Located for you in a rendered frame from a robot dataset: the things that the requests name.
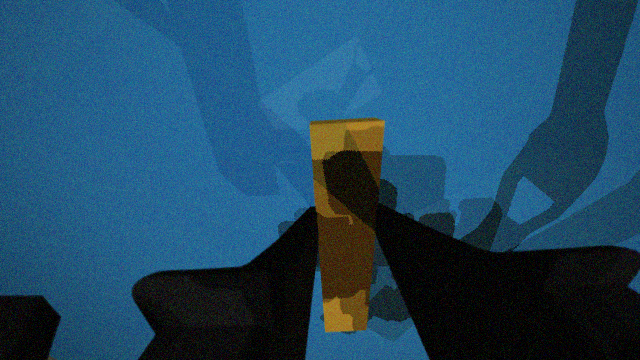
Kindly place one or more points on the yellow bar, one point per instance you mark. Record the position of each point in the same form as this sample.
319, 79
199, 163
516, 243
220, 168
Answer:
346, 161

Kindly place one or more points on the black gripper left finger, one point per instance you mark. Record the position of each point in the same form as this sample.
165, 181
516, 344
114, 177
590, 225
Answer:
274, 291

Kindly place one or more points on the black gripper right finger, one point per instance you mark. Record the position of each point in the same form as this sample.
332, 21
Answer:
459, 295

